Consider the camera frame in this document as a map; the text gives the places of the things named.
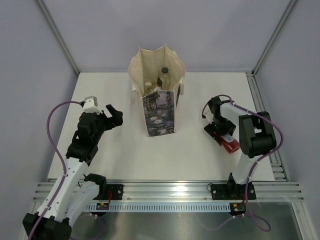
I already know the pale green bottle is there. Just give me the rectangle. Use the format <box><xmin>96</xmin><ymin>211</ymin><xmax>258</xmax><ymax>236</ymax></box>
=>
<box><xmin>144</xmin><ymin>82</ymin><xmax>153</xmax><ymax>95</ymax></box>

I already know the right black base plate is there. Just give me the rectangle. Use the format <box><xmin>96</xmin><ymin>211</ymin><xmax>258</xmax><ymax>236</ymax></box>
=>
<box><xmin>208</xmin><ymin>182</ymin><xmax>257</xmax><ymax>201</ymax></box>

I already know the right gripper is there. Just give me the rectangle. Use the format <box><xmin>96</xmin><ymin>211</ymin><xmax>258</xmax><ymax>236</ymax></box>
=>
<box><xmin>204</xmin><ymin>117</ymin><xmax>236</xmax><ymax>145</ymax></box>

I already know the white slotted cable duct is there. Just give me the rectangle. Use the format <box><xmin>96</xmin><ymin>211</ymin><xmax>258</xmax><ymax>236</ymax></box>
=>
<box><xmin>84</xmin><ymin>202</ymin><xmax>231</xmax><ymax>213</ymax></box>

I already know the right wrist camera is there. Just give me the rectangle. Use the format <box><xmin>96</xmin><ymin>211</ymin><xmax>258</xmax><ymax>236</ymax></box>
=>
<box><xmin>201</xmin><ymin>110</ymin><xmax>214</xmax><ymax>124</ymax></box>

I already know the clear square bottle black cap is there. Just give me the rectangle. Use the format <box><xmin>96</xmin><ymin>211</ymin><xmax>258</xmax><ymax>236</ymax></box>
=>
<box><xmin>157</xmin><ymin>67</ymin><xmax>171</xmax><ymax>91</ymax></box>

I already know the left frame post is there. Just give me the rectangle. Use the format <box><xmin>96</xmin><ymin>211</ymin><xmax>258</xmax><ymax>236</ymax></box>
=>
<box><xmin>34</xmin><ymin>0</ymin><xmax>81</xmax><ymax>76</ymax></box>

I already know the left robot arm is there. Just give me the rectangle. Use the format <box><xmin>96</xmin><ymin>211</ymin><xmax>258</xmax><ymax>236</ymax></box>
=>
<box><xmin>22</xmin><ymin>100</ymin><xmax>123</xmax><ymax>240</ymax></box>

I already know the right frame post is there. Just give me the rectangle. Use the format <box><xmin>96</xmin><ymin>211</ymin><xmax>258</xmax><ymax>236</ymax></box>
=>
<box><xmin>251</xmin><ymin>0</ymin><xmax>299</xmax><ymax>77</ymax></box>

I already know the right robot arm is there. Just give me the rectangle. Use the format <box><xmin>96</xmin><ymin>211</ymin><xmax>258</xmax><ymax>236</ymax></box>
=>
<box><xmin>201</xmin><ymin>95</ymin><xmax>277</xmax><ymax>201</ymax></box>

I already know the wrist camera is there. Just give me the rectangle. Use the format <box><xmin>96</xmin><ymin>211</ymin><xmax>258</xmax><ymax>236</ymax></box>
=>
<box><xmin>80</xmin><ymin>96</ymin><xmax>103</xmax><ymax>115</ymax></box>
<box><xmin>201</xmin><ymin>110</ymin><xmax>214</xmax><ymax>124</ymax></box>

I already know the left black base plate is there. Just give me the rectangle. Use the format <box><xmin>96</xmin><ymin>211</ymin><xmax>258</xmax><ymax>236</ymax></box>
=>
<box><xmin>94</xmin><ymin>184</ymin><xmax>124</xmax><ymax>201</ymax></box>

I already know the red bottle white label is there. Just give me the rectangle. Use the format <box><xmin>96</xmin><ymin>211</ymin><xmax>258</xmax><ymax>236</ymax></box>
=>
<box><xmin>216</xmin><ymin>133</ymin><xmax>240</xmax><ymax>154</ymax></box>

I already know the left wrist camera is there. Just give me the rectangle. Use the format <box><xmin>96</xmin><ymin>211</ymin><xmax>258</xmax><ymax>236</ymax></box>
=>
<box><xmin>80</xmin><ymin>96</ymin><xmax>103</xmax><ymax>115</ymax></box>

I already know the frame post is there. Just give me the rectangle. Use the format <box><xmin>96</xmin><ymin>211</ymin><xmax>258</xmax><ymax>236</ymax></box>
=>
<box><xmin>34</xmin><ymin>0</ymin><xmax>81</xmax><ymax>76</ymax></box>
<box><xmin>251</xmin><ymin>0</ymin><xmax>299</xmax><ymax>77</ymax></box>

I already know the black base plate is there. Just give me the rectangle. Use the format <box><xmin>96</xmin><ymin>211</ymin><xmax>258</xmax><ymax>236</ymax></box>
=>
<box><xmin>208</xmin><ymin>182</ymin><xmax>257</xmax><ymax>201</ymax></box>
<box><xmin>94</xmin><ymin>184</ymin><xmax>124</xmax><ymax>201</ymax></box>

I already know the beige canvas tote bag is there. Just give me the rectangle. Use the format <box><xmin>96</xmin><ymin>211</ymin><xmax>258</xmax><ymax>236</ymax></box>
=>
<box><xmin>127</xmin><ymin>45</ymin><xmax>186</xmax><ymax>137</ymax></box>

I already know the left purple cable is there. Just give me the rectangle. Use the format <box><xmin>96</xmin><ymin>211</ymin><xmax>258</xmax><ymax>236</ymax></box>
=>
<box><xmin>26</xmin><ymin>100</ymin><xmax>107</xmax><ymax>240</ymax></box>

